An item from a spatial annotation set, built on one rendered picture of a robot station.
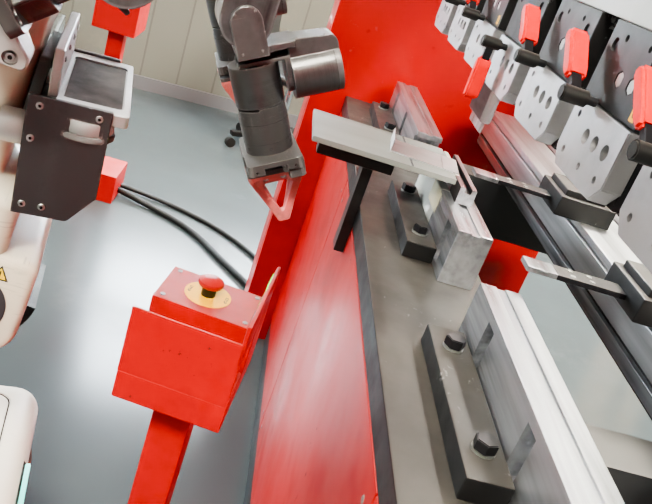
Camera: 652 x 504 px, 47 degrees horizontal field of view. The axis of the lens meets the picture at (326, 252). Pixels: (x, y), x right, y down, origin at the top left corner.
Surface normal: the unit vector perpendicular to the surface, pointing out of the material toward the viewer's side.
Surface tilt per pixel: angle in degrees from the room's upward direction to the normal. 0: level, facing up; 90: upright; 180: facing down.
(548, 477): 90
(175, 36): 90
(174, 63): 90
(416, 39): 90
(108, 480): 0
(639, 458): 0
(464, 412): 0
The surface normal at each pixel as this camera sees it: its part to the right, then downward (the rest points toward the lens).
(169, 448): -0.14, 0.38
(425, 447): 0.31, -0.86
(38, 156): 0.20, 0.47
